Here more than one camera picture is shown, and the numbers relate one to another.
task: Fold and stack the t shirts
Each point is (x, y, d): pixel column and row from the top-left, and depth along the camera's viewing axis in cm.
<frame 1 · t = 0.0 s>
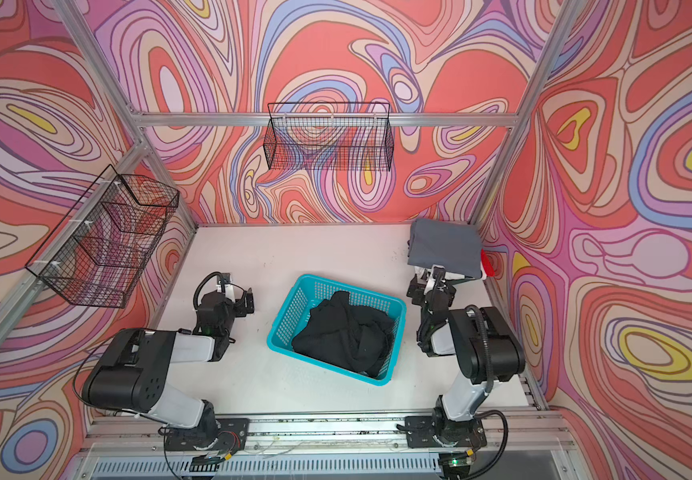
left hand: (237, 287, 94), fingers open
right hand: (430, 282, 95), fingers open
teal plastic basket: (296, 312, 92), point 5 cm above the table
black t shirt: (351, 336, 86), point 6 cm above the table

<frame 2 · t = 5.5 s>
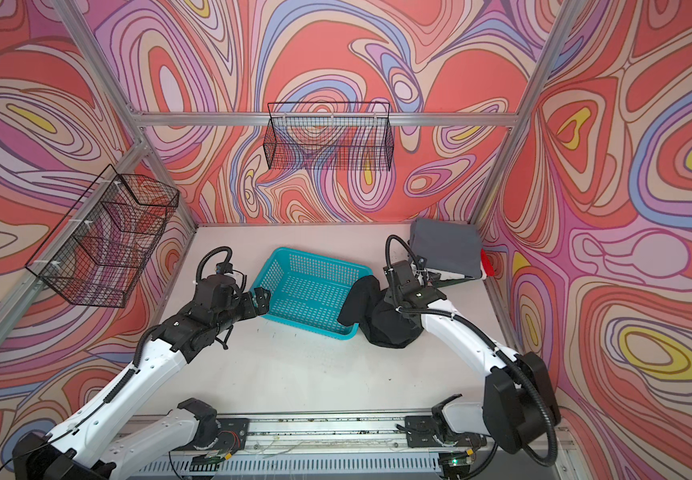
left hand: (259, 295, 79), fingers open
right hand: (402, 297, 87), fingers open
teal plastic basket: (308, 291, 103), on the table
black t shirt: (382, 322, 83), point 11 cm above the table

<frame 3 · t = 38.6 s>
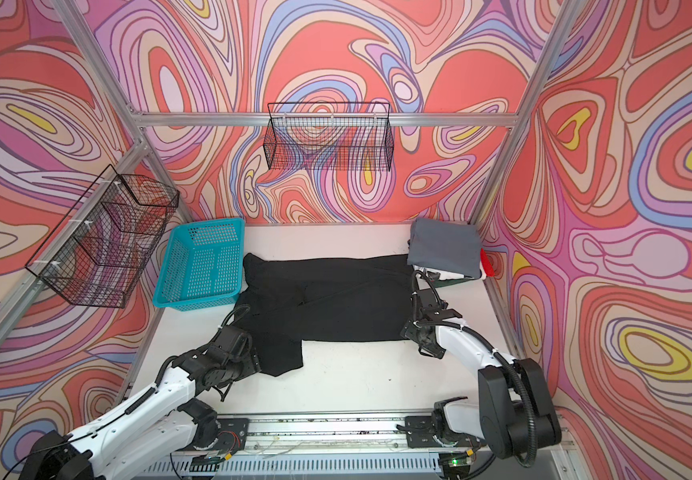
left hand: (256, 364, 85), fingers open
right hand: (420, 344, 88), fingers open
teal plastic basket: (202, 265, 110), on the table
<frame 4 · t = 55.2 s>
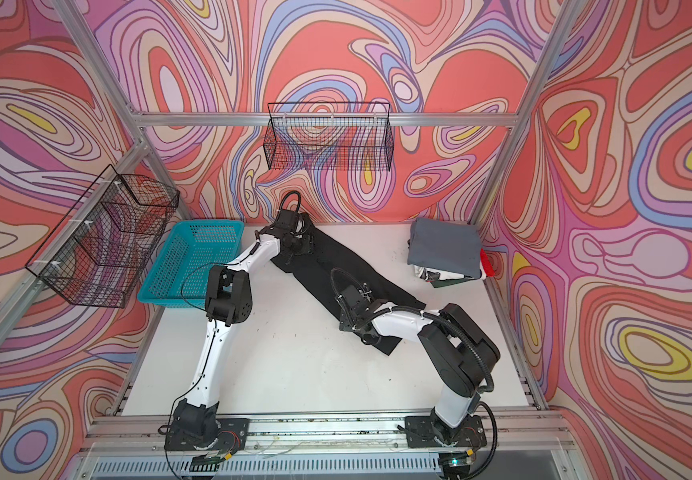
left hand: (312, 245, 111), fingers open
right hand: (357, 328, 93), fingers open
black t shirt: (314, 271, 108), on the table
the other named things where they were.

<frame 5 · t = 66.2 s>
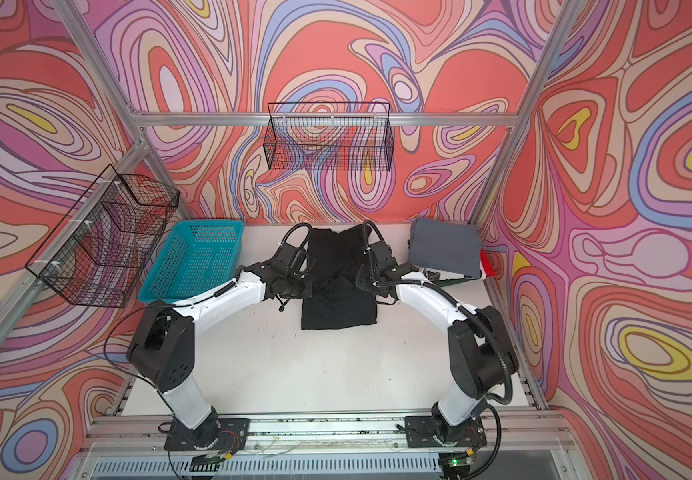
left hand: (316, 286, 90), fingers closed
right hand: (363, 287, 90), fingers closed
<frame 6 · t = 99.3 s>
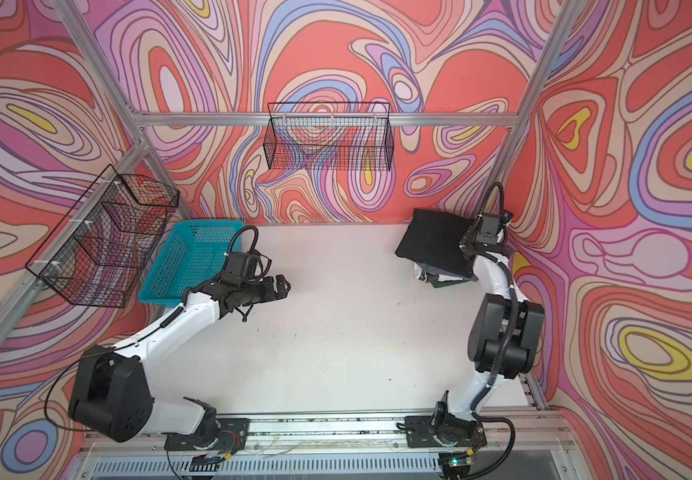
left hand: (279, 286, 87), fingers open
right hand: (488, 247, 91), fingers open
black t shirt: (448, 238, 113), point 4 cm above the table
the other named things where they were.

